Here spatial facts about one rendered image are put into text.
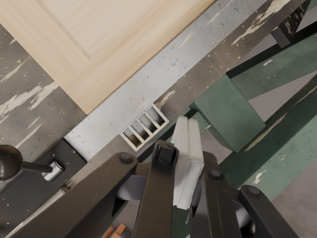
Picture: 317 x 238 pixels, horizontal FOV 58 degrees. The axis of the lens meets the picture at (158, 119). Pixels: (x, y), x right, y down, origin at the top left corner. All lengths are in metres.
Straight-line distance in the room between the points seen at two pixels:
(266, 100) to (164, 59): 1.51
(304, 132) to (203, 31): 0.23
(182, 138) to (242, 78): 0.72
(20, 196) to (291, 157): 0.41
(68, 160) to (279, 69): 0.60
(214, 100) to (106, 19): 0.23
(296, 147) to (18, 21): 0.46
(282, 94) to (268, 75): 1.00
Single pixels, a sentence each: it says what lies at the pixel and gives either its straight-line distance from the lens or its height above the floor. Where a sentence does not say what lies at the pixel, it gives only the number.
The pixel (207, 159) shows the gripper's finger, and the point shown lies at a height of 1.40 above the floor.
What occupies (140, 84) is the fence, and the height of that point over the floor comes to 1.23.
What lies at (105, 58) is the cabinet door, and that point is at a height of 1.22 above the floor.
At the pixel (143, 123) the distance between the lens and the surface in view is 0.44.
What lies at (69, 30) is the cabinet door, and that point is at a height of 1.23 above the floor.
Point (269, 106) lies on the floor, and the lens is 1.92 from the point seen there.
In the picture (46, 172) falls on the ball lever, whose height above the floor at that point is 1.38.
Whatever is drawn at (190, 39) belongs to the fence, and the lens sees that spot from 0.44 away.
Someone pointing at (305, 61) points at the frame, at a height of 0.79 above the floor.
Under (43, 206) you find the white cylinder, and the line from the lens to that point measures 0.48.
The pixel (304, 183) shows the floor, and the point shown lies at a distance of 2.34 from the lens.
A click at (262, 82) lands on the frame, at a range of 0.87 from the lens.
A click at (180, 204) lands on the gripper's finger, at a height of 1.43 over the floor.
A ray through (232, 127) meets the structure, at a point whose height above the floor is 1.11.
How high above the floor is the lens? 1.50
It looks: 38 degrees down
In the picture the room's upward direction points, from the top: 140 degrees counter-clockwise
